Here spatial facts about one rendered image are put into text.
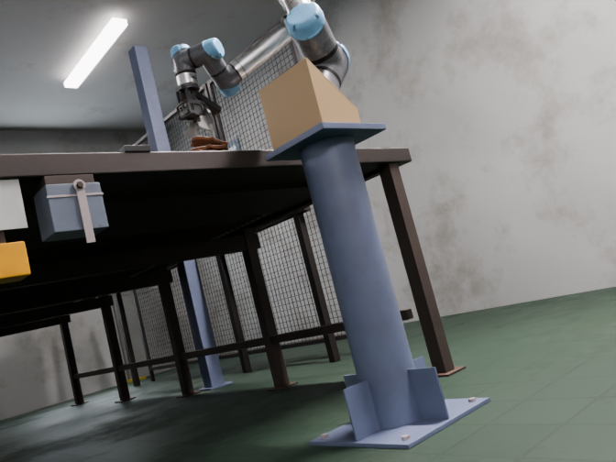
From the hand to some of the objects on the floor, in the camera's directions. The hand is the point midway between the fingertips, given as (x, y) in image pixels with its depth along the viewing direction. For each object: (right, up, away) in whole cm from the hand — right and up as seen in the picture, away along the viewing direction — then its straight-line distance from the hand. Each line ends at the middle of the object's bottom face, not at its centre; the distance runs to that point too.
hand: (205, 140), depth 206 cm
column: (+63, -88, -40) cm, 116 cm away
